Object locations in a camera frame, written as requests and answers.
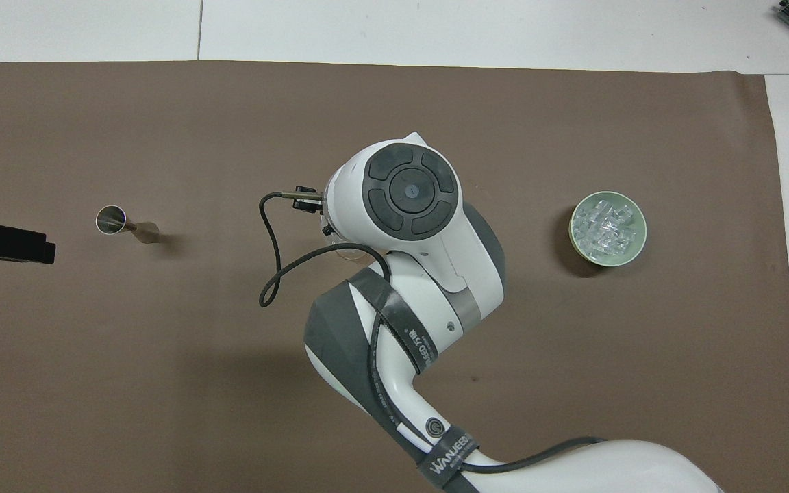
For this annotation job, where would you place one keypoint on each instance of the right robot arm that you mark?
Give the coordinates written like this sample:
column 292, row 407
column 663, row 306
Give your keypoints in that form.
column 408, row 198

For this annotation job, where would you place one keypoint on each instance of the pile of clear ice cubes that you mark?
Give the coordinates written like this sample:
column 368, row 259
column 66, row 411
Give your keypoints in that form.
column 607, row 227

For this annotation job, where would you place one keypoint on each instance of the clear glass cup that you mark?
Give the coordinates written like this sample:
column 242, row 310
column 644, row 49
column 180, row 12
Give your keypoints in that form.
column 350, row 253

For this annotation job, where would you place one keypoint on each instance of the green bowl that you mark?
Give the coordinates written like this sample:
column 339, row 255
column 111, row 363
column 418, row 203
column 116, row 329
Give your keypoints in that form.
column 578, row 248

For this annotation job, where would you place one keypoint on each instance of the steel jigger measuring cup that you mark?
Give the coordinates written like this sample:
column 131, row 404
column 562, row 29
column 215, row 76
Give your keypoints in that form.
column 112, row 220

